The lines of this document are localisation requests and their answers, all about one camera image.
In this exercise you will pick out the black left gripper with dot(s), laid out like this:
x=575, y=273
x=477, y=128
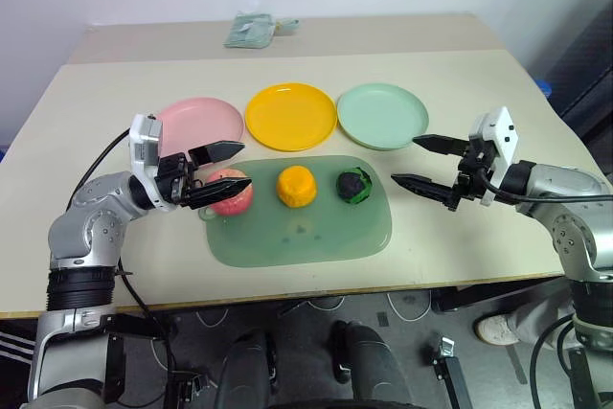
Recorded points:
x=171, y=179

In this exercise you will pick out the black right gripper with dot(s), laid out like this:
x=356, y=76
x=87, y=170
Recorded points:
x=474, y=174

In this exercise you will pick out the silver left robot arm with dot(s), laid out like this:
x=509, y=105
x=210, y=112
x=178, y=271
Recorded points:
x=91, y=222

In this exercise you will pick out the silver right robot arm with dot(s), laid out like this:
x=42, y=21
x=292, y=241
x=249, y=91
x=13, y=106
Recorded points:
x=570, y=232

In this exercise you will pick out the pink plate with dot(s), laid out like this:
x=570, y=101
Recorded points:
x=206, y=124

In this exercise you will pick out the light green plate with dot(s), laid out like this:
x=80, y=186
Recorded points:
x=380, y=114

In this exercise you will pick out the orange round toy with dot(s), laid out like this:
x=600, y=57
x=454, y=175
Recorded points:
x=296, y=186

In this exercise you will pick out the dark green round toy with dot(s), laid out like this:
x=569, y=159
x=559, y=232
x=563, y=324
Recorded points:
x=354, y=185

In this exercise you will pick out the yellow plate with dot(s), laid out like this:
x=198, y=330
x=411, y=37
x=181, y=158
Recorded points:
x=290, y=116

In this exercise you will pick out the pink peach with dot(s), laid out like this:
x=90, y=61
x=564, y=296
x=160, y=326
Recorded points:
x=234, y=203

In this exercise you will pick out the translucent green cutting mat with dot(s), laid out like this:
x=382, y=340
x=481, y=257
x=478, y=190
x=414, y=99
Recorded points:
x=306, y=232

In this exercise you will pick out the folded green cloth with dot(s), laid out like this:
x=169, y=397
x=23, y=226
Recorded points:
x=249, y=31

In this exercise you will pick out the small green packet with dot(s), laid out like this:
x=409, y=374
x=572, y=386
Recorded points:
x=287, y=26

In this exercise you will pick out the white shoe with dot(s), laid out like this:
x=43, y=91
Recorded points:
x=495, y=329

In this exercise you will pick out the grey trouser leg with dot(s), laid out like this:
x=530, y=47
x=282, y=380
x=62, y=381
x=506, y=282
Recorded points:
x=538, y=320

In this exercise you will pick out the dark rounded shape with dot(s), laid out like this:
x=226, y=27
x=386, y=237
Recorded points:
x=369, y=366
x=246, y=370

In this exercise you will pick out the black metal stand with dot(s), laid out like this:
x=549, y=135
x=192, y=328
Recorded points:
x=452, y=373

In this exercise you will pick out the black striped garment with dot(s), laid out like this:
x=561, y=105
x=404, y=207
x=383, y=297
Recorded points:
x=14, y=347

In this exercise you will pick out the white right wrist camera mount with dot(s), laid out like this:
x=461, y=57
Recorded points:
x=503, y=141

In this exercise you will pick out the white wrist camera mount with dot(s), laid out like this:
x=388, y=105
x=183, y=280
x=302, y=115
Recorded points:
x=143, y=141
x=503, y=141

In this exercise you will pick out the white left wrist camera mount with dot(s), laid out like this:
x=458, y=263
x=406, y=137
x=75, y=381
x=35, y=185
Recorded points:
x=143, y=141

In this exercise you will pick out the black table frame bar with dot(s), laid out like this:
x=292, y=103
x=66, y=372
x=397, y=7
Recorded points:
x=498, y=296

